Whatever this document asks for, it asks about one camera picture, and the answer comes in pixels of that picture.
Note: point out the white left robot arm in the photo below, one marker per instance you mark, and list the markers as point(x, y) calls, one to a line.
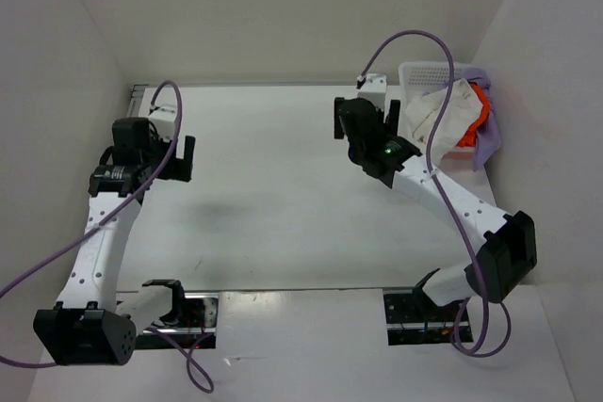
point(88, 325)

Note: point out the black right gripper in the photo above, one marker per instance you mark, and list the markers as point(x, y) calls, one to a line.
point(391, 124)

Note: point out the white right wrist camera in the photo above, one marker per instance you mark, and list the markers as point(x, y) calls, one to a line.
point(373, 87)

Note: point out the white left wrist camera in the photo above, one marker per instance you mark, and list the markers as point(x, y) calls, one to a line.
point(163, 118)

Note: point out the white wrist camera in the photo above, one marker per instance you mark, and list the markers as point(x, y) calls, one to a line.
point(163, 118)
point(373, 87)

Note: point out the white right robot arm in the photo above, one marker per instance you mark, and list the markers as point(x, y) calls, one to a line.
point(504, 244)

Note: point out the orange t shirt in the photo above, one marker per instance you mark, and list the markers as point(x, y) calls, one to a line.
point(469, 139)

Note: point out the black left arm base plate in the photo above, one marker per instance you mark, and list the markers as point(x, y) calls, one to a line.
point(199, 317)

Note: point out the lavender t shirt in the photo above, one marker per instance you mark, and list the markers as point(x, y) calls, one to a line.
point(488, 139)

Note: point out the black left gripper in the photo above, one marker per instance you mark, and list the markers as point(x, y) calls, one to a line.
point(180, 168)

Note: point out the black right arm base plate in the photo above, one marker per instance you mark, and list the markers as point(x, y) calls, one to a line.
point(407, 325)

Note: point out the white plastic laundry basket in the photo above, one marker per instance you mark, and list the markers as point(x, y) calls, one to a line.
point(420, 78)

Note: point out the white t shirt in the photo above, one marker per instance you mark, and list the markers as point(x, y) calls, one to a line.
point(421, 112)

